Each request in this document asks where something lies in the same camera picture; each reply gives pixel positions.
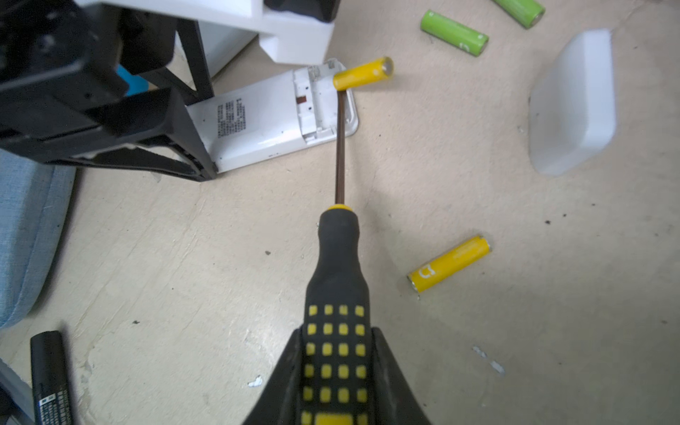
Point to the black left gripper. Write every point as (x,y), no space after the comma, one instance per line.
(60,50)

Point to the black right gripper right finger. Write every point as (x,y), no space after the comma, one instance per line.
(395,403)

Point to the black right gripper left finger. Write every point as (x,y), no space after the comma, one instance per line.
(278,401)

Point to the black yellow screwdriver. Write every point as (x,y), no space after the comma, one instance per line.
(335,386)

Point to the white air conditioner remote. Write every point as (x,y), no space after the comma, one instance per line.
(286,113)

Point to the yellow battery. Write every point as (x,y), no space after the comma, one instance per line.
(373,72)
(446,265)

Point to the green battery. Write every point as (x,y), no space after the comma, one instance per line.
(454,33)
(527,13)

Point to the blue grey glasses case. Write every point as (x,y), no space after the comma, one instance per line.
(35,200)

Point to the black marker pen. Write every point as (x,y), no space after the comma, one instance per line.
(50,380)

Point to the aluminium front rail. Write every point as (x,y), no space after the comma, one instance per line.
(16,398)

